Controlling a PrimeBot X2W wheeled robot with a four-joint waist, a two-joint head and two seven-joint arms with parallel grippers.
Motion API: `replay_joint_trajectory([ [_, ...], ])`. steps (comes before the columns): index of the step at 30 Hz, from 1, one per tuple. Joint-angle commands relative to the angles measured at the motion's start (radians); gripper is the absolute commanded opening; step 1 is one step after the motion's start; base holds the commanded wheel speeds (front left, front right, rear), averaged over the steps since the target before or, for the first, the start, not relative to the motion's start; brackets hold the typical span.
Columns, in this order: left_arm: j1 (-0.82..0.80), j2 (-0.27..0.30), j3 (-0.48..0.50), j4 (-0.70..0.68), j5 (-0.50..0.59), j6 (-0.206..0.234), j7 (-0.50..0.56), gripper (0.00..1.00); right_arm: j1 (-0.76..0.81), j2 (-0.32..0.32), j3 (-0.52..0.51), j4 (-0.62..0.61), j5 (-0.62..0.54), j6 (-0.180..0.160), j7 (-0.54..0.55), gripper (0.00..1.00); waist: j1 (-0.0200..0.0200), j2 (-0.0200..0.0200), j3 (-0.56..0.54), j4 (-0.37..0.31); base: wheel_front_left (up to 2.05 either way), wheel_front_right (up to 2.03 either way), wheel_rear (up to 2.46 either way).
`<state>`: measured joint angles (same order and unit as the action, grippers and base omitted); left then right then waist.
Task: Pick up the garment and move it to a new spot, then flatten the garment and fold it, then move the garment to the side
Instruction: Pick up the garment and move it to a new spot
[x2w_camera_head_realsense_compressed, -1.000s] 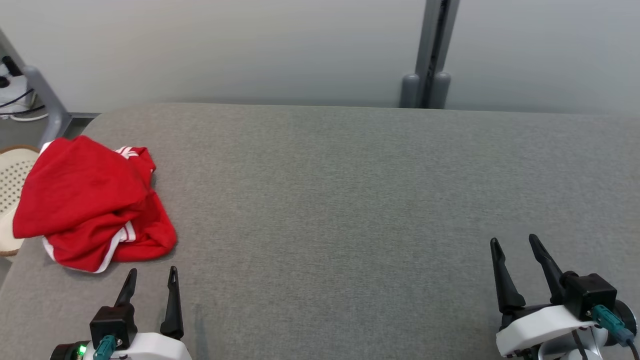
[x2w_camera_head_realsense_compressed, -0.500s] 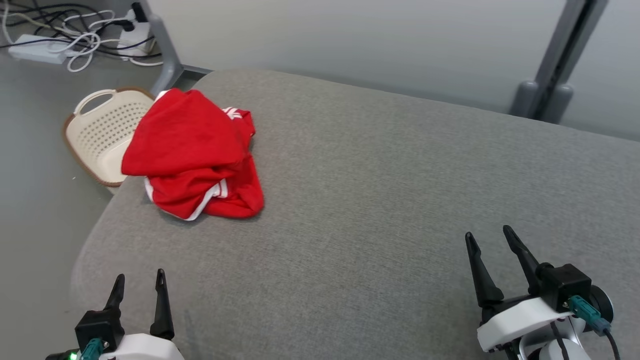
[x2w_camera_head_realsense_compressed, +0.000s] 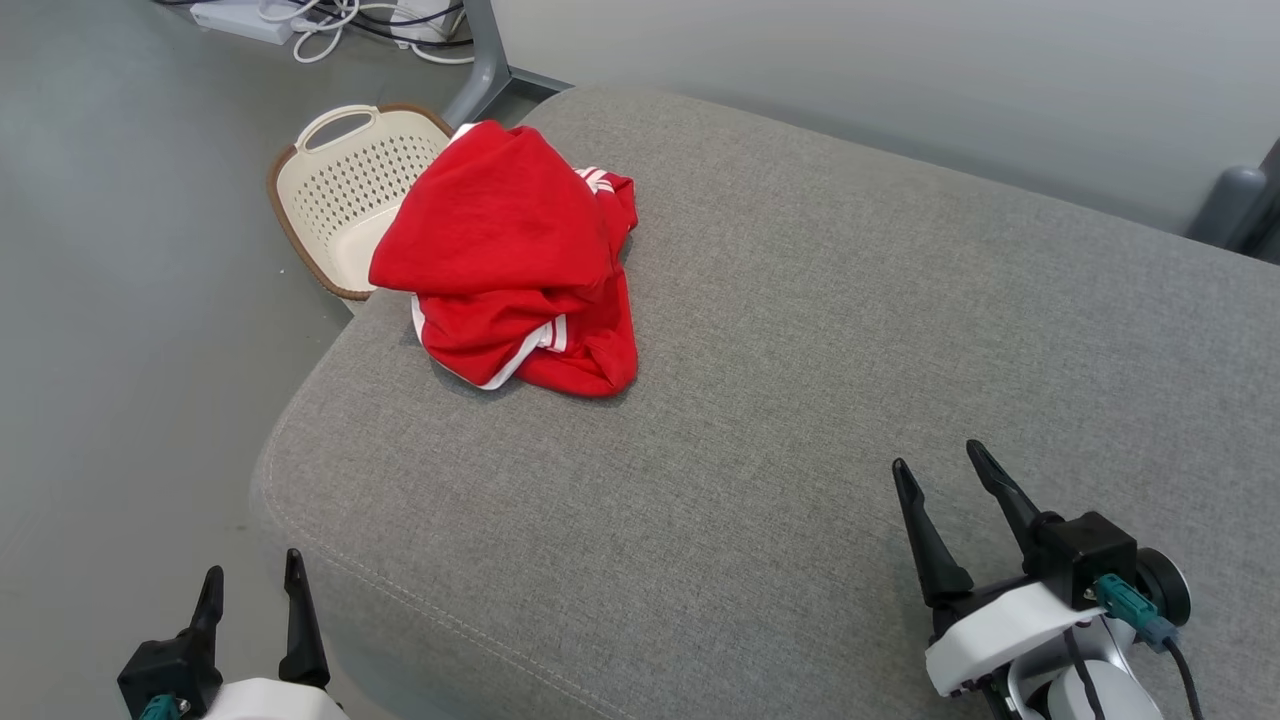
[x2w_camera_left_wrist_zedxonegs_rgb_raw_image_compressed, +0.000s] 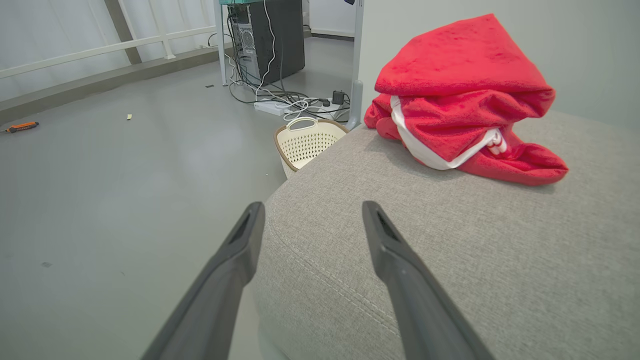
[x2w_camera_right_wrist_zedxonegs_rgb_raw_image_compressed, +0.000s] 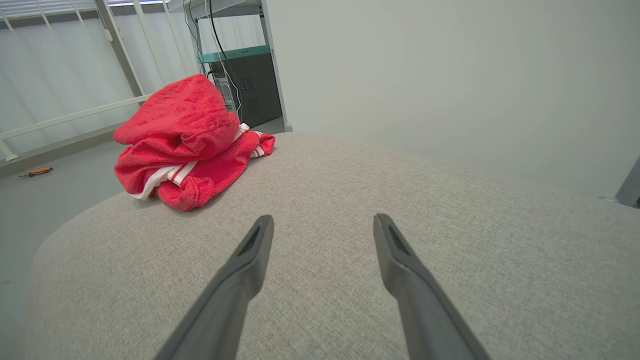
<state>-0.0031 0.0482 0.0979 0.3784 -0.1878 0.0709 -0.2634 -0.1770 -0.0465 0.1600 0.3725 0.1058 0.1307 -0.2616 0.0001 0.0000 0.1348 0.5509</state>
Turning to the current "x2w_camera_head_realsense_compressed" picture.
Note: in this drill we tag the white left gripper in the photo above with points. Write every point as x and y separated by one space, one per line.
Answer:
270 702

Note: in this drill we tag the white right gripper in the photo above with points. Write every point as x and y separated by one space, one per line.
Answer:
1000 630

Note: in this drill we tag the red shirt white sleeves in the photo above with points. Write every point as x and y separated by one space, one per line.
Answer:
580 360

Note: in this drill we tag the grey fabric sofa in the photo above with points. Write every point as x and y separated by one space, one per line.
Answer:
800 350

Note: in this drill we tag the grey rounded partition foot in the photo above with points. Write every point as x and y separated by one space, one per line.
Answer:
1225 205

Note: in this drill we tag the cream plastic laundry basket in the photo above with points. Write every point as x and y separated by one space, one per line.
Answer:
340 200

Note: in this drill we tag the grey angled partition leg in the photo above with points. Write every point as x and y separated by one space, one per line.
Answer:
487 70

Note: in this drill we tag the white power strip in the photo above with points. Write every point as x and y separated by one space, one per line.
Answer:
240 18

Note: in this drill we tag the white power adapter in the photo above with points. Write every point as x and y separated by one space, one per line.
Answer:
425 15

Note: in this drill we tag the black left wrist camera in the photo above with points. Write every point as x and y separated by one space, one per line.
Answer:
170 665

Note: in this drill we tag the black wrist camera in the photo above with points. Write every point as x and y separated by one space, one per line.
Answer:
170 665
1085 555

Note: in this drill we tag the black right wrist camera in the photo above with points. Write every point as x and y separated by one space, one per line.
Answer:
1085 555

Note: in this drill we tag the teal left camera connector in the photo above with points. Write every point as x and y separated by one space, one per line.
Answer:
160 710

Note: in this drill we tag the teal camera connector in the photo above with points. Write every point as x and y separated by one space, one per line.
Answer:
1125 603
160 710

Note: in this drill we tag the teal right camera connector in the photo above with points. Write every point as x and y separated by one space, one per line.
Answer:
1125 603

